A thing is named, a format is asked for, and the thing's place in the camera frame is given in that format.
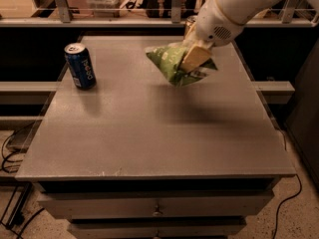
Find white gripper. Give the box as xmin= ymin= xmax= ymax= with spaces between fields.
xmin=168 ymin=0 xmax=243 ymax=73

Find green jalapeno chip bag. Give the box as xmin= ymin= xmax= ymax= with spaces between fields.
xmin=145 ymin=45 xmax=217 ymax=87

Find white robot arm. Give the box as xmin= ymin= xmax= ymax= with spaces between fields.
xmin=177 ymin=0 xmax=319 ymax=73

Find gold soda can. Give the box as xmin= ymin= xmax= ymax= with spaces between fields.
xmin=184 ymin=15 xmax=197 ymax=39

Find blue pepsi can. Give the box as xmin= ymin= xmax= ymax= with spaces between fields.
xmin=64 ymin=43 xmax=97 ymax=90

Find dark bottles on shelf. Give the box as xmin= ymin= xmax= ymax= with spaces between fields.
xmin=140 ymin=0 xmax=205 ymax=18

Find grey drawer cabinet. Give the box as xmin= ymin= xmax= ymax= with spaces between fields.
xmin=17 ymin=36 xmax=295 ymax=239

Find grey metal shelf rail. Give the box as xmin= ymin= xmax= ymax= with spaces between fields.
xmin=0 ymin=6 xmax=318 ymax=28

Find black floor cable right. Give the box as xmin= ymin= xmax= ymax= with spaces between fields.
xmin=270 ymin=172 xmax=303 ymax=239

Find black floor cables left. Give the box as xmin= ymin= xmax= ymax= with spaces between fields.
xmin=0 ymin=121 xmax=46 ymax=239

